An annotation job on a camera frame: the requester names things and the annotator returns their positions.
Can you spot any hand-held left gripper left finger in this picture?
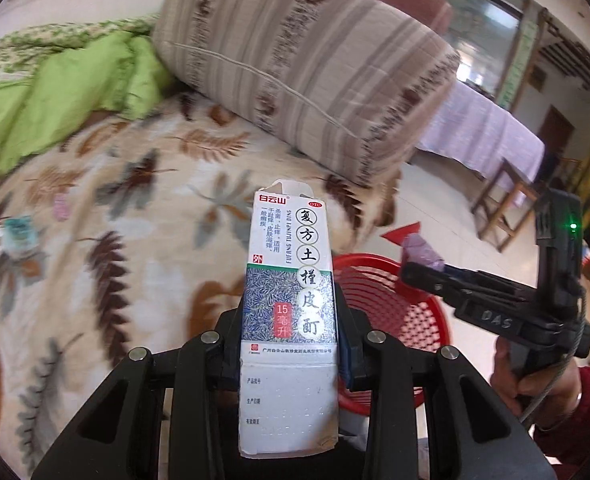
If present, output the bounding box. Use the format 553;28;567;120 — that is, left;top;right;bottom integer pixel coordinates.
31;307;256;480

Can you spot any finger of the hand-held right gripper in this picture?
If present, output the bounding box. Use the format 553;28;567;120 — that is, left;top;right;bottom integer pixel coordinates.
444;265;522;297
401;261;476;308

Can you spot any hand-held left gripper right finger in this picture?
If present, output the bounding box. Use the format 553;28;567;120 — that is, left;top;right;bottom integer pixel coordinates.
335;286;558;480

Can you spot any purple wrapper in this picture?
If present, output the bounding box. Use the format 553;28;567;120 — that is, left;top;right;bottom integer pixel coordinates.
400;232;446;273

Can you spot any red plastic basket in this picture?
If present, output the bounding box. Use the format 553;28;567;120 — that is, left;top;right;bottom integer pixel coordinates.
332;253;450;417

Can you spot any white and blue medicine box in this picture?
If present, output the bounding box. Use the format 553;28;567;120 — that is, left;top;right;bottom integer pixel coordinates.
237;178;339;459

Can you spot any teal packet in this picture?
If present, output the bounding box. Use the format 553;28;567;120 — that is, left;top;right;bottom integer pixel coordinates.
2;215;38;256

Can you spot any person's right hand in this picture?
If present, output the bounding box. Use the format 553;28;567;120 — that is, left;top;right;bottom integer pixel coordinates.
490;332;583;431

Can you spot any red paper piece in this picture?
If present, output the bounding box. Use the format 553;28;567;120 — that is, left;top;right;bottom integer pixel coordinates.
381;221;420;247

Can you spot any wooden chair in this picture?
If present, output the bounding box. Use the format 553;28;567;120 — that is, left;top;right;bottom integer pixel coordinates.
472;157;543;253

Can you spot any brown door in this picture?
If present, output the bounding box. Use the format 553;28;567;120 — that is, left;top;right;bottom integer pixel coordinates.
540;105;576;161

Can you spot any table with purple cloth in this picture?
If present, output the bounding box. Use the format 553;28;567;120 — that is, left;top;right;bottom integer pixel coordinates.
415;80;546;186

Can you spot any leaf print plush blanket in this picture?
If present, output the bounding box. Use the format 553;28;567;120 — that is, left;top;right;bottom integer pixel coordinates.
0;87;406;480

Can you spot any striped floral pillow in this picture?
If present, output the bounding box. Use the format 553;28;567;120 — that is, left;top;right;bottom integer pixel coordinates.
151;0;462;188

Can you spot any wooden framed window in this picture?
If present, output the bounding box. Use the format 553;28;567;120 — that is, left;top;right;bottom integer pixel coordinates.
405;0;540;111

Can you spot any green quilt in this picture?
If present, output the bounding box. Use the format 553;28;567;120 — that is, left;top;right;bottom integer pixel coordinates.
0;14;176;196

